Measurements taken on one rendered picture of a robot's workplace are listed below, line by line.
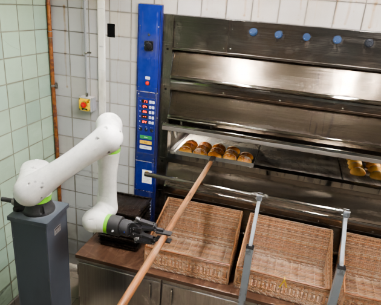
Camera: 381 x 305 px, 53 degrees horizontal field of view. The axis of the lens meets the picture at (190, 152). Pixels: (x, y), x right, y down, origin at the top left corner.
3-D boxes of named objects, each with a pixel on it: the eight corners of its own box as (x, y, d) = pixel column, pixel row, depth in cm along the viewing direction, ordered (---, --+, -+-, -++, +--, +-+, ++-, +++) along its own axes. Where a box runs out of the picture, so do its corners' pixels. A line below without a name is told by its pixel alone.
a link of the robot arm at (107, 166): (91, 152, 177) (113, 157, 175) (103, 144, 188) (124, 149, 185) (91, 220, 190) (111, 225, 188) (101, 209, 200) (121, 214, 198)
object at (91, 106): (83, 108, 279) (83, 94, 276) (95, 110, 277) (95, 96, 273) (78, 110, 273) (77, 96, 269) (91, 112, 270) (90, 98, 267)
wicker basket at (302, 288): (244, 244, 279) (249, 210, 269) (325, 263, 265) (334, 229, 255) (231, 287, 235) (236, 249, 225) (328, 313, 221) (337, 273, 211)
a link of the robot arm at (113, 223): (105, 238, 175) (104, 221, 172) (116, 226, 186) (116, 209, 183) (117, 241, 174) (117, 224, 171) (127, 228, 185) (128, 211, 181)
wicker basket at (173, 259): (166, 227, 292) (167, 195, 282) (239, 243, 280) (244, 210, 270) (141, 266, 247) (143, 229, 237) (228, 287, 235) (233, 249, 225)
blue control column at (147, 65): (193, 186, 492) (208, 6, 414) (206, 188, 489) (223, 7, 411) (132, 282, 318) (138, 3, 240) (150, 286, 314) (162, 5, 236)
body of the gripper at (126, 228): (125, 214, 179) (144, 218, 177) (125, 230, 182) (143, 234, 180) (118, 223, 172) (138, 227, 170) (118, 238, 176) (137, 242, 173)
